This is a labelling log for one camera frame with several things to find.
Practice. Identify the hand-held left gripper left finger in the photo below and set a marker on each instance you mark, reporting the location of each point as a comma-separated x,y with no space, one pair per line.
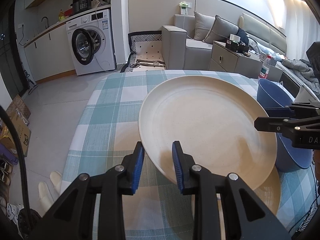
138,170

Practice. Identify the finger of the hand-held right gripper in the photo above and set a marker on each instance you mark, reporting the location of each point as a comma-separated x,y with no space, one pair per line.
277,112
270,125

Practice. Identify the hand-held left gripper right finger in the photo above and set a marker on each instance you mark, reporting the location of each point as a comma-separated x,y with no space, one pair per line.
178,170

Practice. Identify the blue bowl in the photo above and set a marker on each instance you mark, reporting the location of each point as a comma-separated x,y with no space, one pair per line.
292,157
270,92

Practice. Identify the cream plate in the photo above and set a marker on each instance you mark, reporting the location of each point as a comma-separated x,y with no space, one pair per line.
271,192
205,120

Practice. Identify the clear water bottle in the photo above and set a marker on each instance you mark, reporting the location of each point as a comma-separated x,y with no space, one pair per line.
264,67

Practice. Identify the grey duvet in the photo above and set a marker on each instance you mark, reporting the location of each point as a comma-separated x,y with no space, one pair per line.
305,70

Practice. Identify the teal checked tablecloth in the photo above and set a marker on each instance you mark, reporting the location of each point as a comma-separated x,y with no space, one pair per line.
105,120

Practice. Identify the small brown case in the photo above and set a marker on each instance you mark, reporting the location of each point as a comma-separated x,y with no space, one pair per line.
246,54

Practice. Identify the black box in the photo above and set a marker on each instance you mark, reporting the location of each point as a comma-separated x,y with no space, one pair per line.
236,46

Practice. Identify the white slipper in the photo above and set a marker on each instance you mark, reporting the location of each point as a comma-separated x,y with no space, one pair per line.
45,197
56,181

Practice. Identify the bed with padded headboard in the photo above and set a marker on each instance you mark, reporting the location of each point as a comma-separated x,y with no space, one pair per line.
265,30

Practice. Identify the dark blue clothes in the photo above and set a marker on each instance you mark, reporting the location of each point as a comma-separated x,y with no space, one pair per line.
242,36

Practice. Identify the white curtain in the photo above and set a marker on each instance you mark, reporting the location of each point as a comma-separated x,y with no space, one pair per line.
300,22

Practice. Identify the grey sofa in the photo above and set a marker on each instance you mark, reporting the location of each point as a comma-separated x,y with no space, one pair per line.
197,55

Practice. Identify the grey pillow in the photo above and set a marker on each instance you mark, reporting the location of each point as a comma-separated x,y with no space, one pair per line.
221,31
202,26

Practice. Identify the black white patterned cushion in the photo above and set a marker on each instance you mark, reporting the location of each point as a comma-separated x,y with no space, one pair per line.
147,50

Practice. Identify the white washing machine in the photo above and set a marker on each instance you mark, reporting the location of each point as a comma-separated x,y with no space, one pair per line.
105,52

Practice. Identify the cardboard box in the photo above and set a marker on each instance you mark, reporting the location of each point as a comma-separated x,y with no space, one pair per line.
17,127

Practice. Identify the kitchen counter with cabinets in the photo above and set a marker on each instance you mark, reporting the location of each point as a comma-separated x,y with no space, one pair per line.
50,52

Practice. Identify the yellow bottle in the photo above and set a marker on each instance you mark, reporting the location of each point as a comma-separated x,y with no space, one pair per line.
61,16

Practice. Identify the kitchen faucet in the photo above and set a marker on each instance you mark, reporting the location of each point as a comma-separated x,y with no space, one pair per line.
46,22

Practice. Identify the black pressure cooker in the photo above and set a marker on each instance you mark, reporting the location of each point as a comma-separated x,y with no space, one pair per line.
81,5

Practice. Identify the green white wall device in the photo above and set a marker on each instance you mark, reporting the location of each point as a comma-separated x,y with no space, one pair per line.
184,8

